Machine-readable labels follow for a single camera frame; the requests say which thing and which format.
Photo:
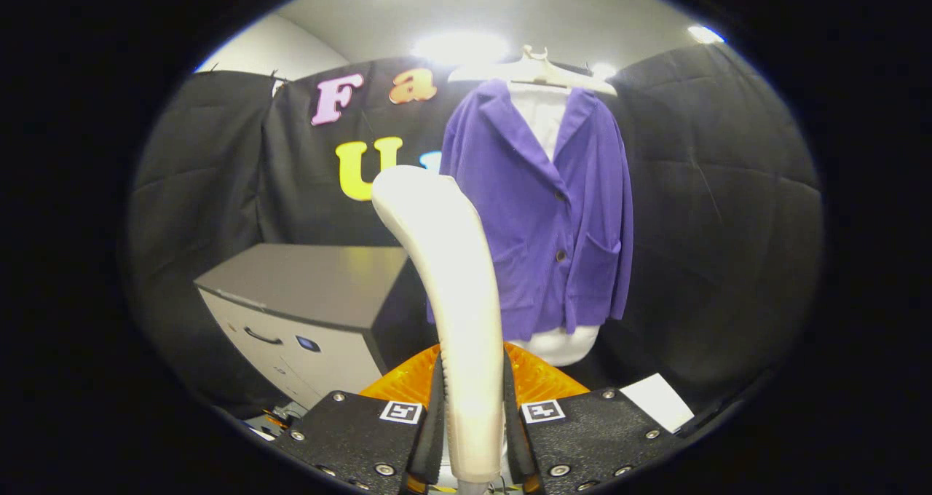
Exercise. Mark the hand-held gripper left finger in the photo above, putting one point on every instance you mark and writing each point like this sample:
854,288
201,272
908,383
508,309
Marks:
357,437

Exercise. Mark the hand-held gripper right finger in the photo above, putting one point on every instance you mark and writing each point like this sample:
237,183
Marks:
597,437

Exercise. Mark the white garment steamer head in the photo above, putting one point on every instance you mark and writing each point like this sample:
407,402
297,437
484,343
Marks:
459,298

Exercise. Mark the purple jacket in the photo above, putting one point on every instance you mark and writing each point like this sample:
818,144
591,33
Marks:
524,204

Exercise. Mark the white shirt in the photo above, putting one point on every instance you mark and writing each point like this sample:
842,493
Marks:
542,116

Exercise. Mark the white clothes hanger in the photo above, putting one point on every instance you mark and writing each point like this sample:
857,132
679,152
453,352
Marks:
539,73

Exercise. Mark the white flat board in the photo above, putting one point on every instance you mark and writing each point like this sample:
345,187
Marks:
659,402

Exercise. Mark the grey drawer cabinet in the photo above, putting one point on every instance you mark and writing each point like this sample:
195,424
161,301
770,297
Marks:
313,284

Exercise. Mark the black backdrop cloth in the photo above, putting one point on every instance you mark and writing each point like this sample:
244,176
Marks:
728,226

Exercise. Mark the small ceiling light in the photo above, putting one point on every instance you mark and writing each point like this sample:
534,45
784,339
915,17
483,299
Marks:
603,70

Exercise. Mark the oval ceiling light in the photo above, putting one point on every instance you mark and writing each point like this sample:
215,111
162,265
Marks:
459,47

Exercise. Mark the rectangular ceiling light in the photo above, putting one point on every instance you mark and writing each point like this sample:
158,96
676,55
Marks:
705,34

